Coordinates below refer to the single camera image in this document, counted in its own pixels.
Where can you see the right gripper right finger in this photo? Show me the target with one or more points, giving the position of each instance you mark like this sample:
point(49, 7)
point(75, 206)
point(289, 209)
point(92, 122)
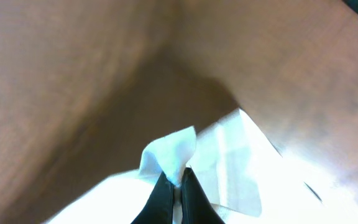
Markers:
point(196, 208)

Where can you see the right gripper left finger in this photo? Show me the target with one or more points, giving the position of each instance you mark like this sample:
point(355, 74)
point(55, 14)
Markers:
point(159, 206)

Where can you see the white t-shirt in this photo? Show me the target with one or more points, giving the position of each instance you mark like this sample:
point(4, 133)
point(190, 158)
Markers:
point(243, 176)

